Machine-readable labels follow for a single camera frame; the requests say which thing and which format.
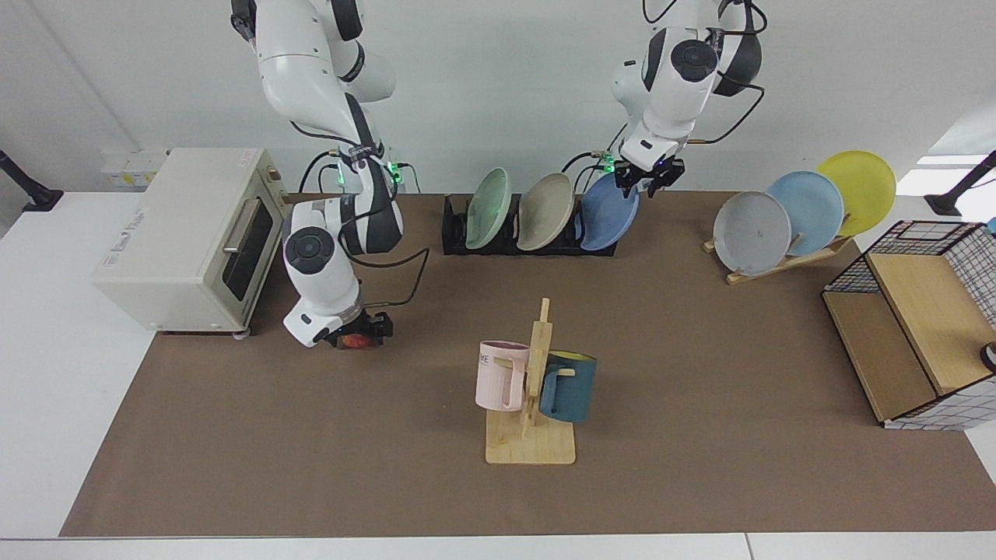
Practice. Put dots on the red yellow apple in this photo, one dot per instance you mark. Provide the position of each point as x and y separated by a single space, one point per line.
356 341

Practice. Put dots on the beige plate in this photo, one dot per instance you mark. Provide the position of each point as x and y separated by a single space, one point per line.
546 211

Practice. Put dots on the grey plate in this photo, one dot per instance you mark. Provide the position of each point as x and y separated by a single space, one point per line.
751 233

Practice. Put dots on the black dish rack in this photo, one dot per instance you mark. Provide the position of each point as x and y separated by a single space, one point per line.
454 233

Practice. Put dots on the pale green plate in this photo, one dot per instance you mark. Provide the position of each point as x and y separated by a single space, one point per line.
489 208

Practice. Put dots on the wooden plate rack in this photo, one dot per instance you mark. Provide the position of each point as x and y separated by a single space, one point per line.
778 264

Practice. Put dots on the light blue plate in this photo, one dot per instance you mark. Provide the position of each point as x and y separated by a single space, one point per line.
813 206

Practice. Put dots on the yellow plate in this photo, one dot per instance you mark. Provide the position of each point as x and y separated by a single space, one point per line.
864 187

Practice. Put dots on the pink cup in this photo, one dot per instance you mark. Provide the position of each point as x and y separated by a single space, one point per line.
498 381

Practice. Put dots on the brown table cloth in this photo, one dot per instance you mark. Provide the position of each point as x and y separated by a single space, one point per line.
311 451

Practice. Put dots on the wooden cup stand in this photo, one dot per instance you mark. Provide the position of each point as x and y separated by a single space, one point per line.
529 447

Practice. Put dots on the dark teal cup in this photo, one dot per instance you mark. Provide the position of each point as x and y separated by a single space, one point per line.
572 393

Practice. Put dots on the pale toaster oven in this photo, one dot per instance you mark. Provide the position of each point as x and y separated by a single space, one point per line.
171 257

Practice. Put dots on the small dark round object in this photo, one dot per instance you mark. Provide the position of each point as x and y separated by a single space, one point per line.
990 358

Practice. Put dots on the black camera stand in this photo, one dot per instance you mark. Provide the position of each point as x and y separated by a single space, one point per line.
945 204
39 198

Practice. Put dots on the white wall socket box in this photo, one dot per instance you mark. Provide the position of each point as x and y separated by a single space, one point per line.
128 167

